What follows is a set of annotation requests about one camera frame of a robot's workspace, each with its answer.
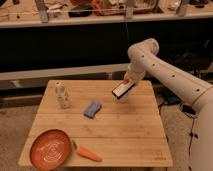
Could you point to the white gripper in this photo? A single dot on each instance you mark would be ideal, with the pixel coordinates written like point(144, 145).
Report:
point(133, 77)

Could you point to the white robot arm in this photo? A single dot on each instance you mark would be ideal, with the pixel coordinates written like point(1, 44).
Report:
point(195, 92)

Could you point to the blue sponge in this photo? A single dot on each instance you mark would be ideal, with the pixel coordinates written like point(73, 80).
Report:
point(92, 109)

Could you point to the wooden table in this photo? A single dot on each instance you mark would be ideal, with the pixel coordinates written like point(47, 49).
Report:
point(128, 134)

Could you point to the orange toy carrot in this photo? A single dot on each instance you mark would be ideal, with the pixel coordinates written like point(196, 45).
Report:
point(86, 153)

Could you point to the orange plate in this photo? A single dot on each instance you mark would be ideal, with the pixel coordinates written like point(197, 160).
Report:
point(50, 150)

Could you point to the cluttered wooden shelf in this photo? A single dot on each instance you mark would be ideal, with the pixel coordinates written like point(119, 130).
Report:
point(30, 13)

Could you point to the black power adapter with cable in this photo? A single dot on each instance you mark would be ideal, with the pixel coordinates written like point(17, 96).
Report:
point(190, 112)

